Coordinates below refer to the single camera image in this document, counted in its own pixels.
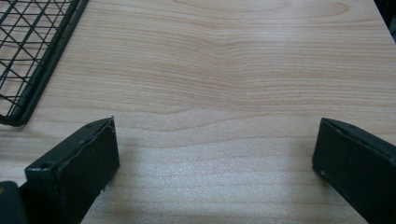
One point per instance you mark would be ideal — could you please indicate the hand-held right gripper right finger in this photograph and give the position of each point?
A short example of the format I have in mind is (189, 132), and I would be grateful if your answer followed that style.
(361, 168)

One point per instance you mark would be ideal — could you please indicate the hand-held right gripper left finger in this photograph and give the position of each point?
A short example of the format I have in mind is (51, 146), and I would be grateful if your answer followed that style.
(74, 174)

